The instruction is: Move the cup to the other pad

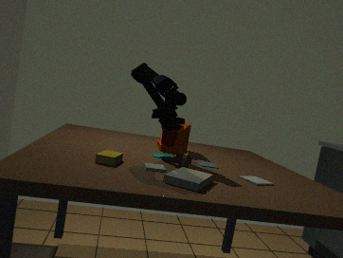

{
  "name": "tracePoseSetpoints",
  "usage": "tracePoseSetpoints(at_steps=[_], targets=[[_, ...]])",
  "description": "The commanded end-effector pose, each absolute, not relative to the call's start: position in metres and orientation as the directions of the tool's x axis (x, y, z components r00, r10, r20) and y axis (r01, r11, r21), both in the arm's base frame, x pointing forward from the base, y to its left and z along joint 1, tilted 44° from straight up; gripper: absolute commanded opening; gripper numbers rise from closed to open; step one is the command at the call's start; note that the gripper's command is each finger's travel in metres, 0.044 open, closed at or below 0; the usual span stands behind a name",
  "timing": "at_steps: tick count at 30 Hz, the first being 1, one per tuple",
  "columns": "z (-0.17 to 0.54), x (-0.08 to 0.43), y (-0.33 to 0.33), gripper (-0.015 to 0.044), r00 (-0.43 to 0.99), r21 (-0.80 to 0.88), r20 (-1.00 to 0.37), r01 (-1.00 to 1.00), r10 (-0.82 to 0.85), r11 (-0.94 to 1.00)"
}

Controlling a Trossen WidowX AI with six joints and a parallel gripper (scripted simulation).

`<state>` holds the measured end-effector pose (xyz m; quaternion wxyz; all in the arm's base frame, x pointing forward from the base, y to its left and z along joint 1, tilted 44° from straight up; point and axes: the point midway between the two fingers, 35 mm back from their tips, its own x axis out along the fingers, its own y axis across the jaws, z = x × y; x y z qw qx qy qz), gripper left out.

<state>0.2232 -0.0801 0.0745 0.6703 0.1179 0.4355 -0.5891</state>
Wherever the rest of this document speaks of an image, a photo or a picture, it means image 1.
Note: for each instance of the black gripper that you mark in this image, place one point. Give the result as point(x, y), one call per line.
point(169, 122)

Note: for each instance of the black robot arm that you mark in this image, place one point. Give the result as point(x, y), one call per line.
point(143, 74)

